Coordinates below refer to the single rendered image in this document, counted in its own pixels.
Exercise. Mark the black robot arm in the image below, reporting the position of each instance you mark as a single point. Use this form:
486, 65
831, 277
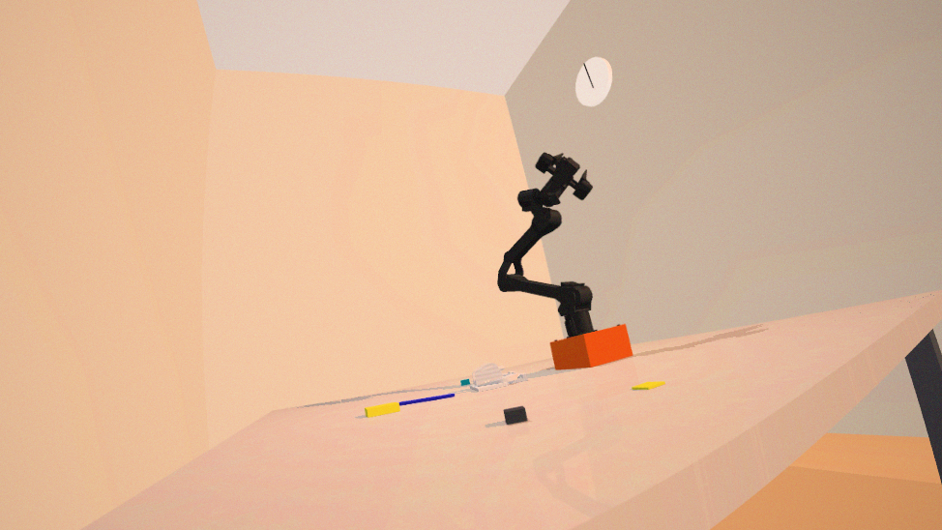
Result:
575, 298

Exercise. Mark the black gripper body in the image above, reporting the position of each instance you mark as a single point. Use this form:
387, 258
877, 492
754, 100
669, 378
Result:
544, 163

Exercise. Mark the yellow flat plate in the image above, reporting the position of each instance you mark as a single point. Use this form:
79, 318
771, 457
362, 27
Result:
648, 385

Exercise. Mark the yellow rectangular block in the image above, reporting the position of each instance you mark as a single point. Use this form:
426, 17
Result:
382, 409

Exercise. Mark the dark blue thin bar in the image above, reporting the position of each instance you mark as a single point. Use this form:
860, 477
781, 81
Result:
425, 399

